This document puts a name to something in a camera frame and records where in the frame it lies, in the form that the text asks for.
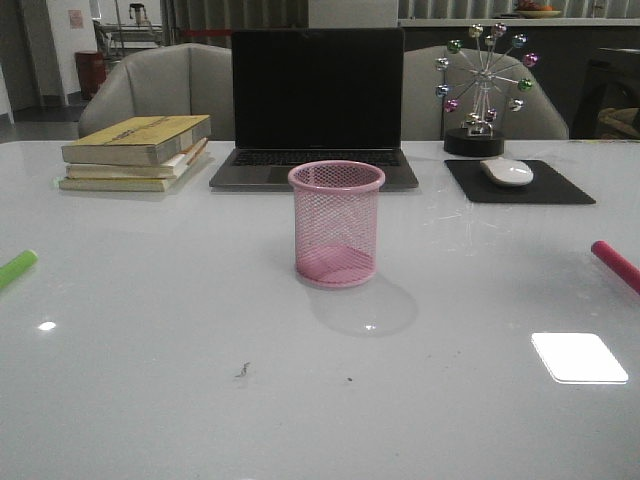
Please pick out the middle cream book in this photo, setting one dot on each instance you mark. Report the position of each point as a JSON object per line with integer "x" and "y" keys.
{"x": 171, "y": 169}

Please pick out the right grey armchair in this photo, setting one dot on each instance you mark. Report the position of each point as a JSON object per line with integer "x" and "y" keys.
{"x": 423, "y": 117}

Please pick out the red trash bin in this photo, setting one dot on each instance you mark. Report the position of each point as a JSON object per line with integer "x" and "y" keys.
{"x": 91, "y": 72}

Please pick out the green highlighter pen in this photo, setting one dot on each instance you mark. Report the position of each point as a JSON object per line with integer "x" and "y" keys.
{"x": 16, "y": 267}

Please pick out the black mouse pad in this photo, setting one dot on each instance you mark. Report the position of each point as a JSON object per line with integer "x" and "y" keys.
{"x": 545, "y": 186}

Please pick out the bottom cream book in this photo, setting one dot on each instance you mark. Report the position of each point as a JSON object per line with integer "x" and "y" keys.
{"x": 134, "y": 184}

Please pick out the grey armchair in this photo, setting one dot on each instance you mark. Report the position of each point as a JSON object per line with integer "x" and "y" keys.
{"x": 423, "y": 117}
{"x": 185, "y": 79}

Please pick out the dark grey open laptop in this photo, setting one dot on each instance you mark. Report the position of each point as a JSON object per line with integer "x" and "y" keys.
{"x": 304, "y": 95}

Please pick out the top yellow book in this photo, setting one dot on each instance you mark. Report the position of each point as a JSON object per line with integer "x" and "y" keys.
{"x": 139, "y": 141}

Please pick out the fruit bowl on counter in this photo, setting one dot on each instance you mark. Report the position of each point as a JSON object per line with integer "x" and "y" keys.
{"x": 535, "y": 10}

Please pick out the cream book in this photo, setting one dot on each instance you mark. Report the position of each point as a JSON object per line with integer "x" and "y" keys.
{"x": 171, "y": 169}
{"x": 134, "y": 184}

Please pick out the white computer mouse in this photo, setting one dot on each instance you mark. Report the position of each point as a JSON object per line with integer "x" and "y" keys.
{"x": 507, "y": 172}

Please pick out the left grey armchair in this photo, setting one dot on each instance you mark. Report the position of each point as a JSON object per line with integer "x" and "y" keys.
{"x": 185, "y": 79}

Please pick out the ferris wheel desk ornament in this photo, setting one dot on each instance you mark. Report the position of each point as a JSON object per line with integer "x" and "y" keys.
{"x": 477, "y": 135}

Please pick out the pink mesh pen holder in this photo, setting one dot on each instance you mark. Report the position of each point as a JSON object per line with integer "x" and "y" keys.
{"x": 335, "y": 221}

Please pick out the pink highlighter pen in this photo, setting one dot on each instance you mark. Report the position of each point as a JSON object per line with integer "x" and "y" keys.
{"x": 623, "y": 268}

